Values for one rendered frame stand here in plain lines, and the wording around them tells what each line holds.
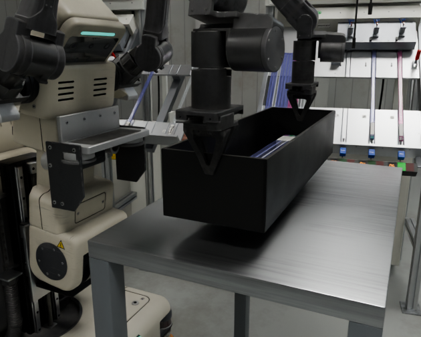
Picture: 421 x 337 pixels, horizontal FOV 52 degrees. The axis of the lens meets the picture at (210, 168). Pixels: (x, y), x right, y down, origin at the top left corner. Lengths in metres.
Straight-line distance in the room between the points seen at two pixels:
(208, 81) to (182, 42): 5.49
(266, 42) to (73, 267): 0.79
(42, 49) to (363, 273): 0.67
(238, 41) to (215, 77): 0.06
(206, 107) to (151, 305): 1.01
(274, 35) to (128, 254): 0.39
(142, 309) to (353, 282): 0.98
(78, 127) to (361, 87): 4.94
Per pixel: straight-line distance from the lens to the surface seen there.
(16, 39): 0.87
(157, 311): 1.51
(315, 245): 0.71
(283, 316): 1.97
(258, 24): 0.57
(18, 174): 1.28
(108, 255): 0.72
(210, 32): 0.59
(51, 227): 1.15
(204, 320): 1.92
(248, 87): 5.86
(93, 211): 1.21
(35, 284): 1.36
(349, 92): 5.77
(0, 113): 0.97
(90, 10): 1.10
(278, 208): 0.70
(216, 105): 0.60
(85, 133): 1.11
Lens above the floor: 1.10
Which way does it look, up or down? 15 degrees down
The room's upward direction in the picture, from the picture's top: straight up
